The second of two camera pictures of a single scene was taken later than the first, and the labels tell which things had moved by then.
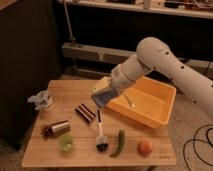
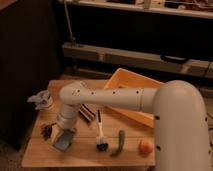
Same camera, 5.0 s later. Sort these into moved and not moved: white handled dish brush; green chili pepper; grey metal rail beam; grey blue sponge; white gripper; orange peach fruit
Moved: white gripper; grey blue sponge
Not moved: white handled dish brush; grey metal rail beam; orange peach fruit; green chili pepper
